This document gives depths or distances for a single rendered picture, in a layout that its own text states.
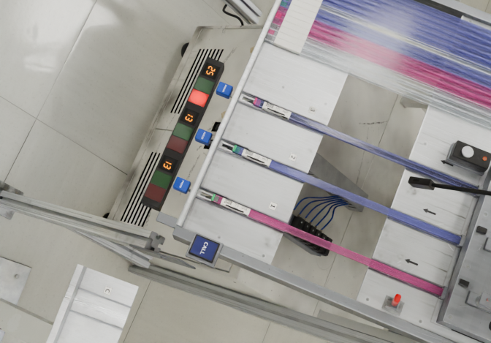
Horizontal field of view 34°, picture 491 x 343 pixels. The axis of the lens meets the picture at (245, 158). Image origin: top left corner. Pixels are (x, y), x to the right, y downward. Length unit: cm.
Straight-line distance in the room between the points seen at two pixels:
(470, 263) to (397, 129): 78
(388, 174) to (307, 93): 66
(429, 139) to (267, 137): 34
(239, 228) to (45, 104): 82
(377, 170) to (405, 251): 63
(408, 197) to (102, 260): 106
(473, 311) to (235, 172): 53
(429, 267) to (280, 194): 33
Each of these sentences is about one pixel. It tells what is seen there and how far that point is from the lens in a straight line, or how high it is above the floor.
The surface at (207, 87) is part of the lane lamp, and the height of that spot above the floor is 66.
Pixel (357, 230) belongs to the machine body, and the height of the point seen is 62.
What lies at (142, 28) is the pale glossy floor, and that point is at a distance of 242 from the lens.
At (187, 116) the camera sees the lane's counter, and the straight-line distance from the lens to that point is 167.
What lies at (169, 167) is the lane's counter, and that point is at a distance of 165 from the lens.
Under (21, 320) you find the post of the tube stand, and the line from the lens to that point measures 196.
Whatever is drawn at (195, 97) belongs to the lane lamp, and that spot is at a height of 65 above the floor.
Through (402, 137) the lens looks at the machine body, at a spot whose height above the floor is 62.
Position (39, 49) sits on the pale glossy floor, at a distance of 222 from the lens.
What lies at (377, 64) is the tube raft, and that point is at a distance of 172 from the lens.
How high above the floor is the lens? 192
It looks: 45 degrees down
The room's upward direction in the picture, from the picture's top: 99 degrees clockwise
